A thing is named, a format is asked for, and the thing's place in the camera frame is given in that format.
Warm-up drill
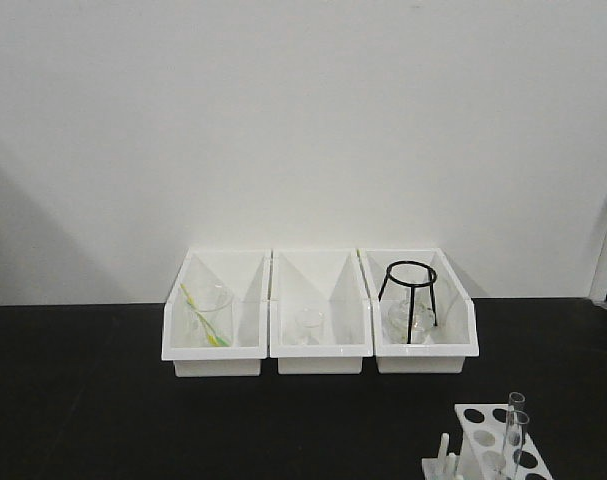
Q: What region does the small glass beaker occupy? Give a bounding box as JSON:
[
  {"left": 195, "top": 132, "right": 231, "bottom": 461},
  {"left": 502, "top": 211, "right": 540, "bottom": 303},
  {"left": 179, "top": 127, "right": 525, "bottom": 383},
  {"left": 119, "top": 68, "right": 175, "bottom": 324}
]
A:
[{"left": 295, "top": 308, "right": 325, "bottom": 345}]

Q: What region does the large glass beaker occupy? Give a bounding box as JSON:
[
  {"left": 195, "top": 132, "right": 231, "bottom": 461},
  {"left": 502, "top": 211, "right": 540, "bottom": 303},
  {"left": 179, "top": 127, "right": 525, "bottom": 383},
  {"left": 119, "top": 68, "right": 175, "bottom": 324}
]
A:
[{"left": 183, "top": 284, "right": 233, "bottom": 347}]

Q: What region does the clear glass test tube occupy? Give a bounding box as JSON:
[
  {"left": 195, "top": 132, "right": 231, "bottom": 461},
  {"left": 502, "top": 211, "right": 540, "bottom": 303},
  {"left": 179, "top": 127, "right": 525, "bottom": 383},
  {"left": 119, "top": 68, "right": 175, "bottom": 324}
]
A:
[{"left": 497, "top": 410, "right": 530, "bottom": 479}]

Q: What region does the white test tube rack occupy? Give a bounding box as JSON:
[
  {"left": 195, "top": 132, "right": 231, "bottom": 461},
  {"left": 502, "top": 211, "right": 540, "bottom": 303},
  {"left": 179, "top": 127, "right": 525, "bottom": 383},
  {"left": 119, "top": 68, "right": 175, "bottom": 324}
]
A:
[{"left": 421, "top": 404, "right": 552, "bottom": 479}]

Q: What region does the middle white storage bin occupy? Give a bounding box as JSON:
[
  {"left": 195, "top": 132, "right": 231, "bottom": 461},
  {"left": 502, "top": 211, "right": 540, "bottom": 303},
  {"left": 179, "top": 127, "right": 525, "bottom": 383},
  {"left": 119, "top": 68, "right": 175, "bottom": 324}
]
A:
[{"left": 269, "top": 248, "right": 373, "bottom": 375}]

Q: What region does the white storage bin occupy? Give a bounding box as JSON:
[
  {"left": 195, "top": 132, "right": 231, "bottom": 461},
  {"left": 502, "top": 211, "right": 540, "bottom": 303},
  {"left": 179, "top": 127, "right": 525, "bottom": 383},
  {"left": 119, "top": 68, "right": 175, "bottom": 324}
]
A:
[
  {"left": 358, "top": 248, "right": 480, "bottom": 374},
  {"left": 161, "top": 248, "right": 271, "bottom": 378},
  {"left": 269, "top": 248, "right": 373, "bottom": 375}
]

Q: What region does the clear round glass flask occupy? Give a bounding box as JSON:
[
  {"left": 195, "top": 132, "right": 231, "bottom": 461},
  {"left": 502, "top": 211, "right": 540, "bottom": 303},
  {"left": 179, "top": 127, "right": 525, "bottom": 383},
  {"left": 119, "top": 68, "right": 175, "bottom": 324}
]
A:
[{"left": 386, "top": 300, "right": 435, "bottom": 344}]

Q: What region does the yellow green stirring stick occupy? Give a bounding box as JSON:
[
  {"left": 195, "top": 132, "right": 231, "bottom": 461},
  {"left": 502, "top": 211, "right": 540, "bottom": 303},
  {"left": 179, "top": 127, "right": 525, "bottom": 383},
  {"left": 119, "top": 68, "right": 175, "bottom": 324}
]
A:
[{"left": 180, "top": 283, "right": 230, "bottom": 347}]

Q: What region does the black wire tripod stand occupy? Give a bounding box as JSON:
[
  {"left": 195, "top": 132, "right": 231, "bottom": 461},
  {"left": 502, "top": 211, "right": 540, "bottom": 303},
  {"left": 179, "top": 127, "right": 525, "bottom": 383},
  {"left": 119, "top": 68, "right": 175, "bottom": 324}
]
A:
[{"left": 378, "top": 260, "right": 438, "bottom": 328}]

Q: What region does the right white storage bin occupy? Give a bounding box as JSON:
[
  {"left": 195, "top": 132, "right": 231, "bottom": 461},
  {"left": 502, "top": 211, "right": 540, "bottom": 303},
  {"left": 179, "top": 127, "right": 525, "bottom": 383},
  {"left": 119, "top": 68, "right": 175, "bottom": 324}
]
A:
[{"left": 358, "top": 248, "right": 480, "bottom": 374}]

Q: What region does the left white storage bin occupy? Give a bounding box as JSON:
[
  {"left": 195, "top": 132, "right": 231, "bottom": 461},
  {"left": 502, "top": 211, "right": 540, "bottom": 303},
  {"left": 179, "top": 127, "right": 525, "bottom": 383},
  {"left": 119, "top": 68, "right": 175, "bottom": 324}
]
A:
[{"left": 161, "top": 248, "right": 271, "bottom": 378}]

